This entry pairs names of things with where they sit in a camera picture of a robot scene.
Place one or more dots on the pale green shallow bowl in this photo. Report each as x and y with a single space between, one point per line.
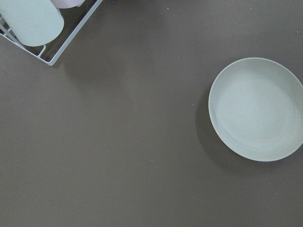
256 108

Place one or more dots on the pale pink cup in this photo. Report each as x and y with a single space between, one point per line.
66 4

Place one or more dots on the pale green cup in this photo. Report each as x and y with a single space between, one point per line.
34 22

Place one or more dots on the white wire dish rack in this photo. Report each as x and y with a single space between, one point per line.
74 19

